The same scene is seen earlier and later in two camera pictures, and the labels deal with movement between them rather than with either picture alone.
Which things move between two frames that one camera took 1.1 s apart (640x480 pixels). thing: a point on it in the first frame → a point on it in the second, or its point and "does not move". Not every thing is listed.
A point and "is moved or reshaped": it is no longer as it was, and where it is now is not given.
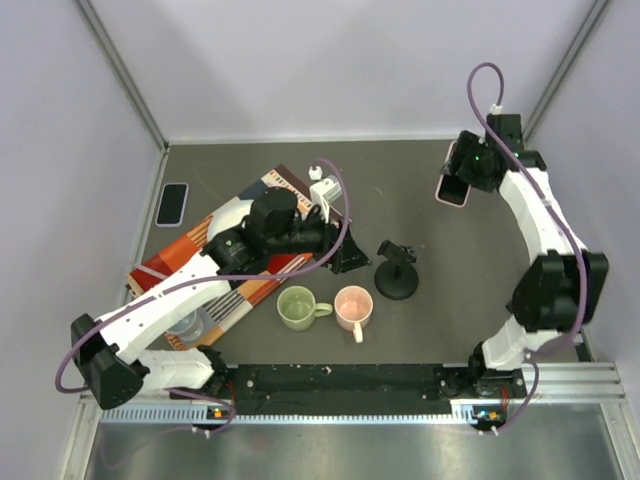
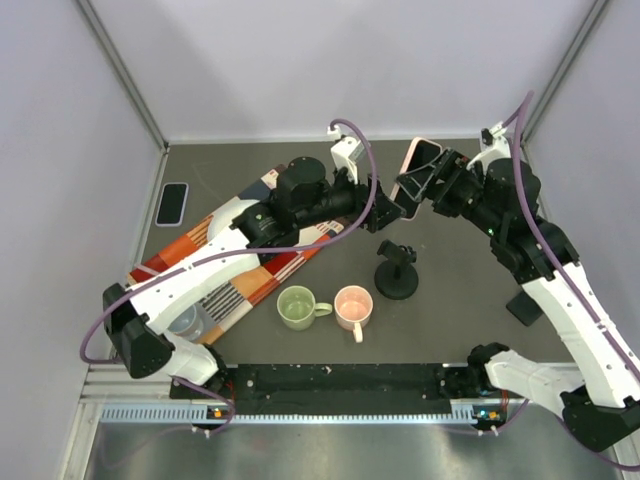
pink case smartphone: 452,189 is moved or reshaped
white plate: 229,217 does not move
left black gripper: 350,256 → 383,211
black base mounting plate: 349,389 does not move
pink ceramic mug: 353,308 does not move
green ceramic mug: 297,308 does not move
